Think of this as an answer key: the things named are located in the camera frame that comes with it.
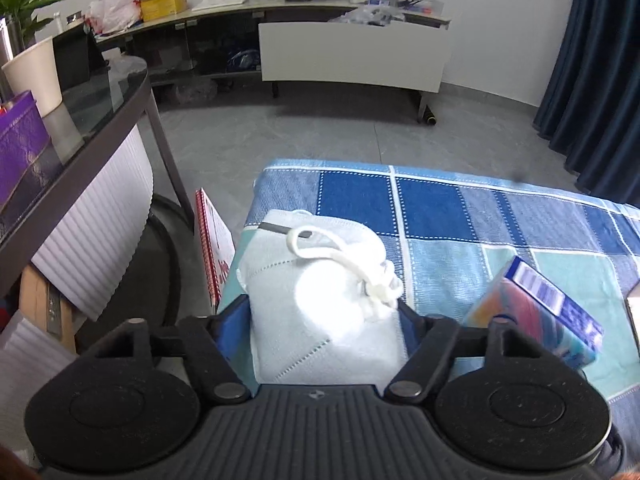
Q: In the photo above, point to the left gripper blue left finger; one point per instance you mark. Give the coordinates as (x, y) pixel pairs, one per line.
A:
(209, 345)

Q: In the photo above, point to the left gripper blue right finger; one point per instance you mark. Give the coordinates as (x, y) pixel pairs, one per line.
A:
(430, 344)

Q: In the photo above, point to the blue tissue pack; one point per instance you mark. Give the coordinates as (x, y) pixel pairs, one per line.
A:
(521, 295)

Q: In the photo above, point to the white face mask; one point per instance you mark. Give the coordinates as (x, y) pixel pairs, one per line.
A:
(324, 302)

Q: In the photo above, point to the red notebook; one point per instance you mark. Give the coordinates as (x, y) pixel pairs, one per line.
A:
(217, 245)

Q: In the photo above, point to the blue checkered tablecloth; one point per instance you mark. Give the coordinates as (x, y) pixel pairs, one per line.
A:
(449, 234)

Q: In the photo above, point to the orange white shoebox lid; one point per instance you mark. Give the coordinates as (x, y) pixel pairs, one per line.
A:
(632, 302)

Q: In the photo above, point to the dark blue curtain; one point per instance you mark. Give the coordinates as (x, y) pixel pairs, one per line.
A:
(590, 111)

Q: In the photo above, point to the round dark coffee table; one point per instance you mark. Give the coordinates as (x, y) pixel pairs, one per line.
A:
(103, 109)

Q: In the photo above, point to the purple tray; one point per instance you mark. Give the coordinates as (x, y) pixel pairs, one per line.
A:
(24, 139)

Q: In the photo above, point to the white tv cabinet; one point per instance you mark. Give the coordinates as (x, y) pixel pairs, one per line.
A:
(314, 41)

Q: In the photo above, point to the white paper cup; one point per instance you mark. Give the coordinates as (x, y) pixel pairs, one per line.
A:
(35, 70)

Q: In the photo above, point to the yellow box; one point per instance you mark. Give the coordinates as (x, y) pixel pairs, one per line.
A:
(153, 10)

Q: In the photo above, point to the white plastic bag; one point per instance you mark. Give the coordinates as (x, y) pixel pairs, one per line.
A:
(109, 16)

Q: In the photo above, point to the green leafy plant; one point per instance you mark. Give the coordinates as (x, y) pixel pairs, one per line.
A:
(25, 13)

